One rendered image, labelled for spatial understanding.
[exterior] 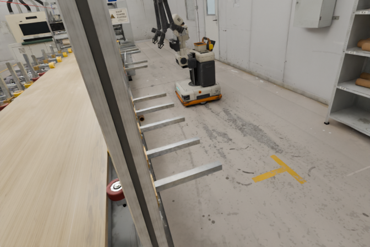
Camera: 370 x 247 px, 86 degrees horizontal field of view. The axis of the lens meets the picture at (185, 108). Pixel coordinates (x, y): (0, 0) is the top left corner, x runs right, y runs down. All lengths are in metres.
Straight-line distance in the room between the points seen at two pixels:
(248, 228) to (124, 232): 0.97
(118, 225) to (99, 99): 0.89
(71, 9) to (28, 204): 0.81
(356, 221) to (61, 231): 1.81
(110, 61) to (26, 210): 0.77
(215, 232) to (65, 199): 1.12
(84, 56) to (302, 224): 1.77
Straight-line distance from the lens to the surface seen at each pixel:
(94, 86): 0.22
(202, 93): 3.19
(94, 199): 0.81
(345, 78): 2.90
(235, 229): 1.71
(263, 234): 1.72
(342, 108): 3.11
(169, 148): 1.04
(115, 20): 5.31
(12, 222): 0.92
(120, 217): 1.10
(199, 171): 0.85
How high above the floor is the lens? 1.45
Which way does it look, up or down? 27 degrees down
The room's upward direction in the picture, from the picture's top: 7 degrees counter-clockwise
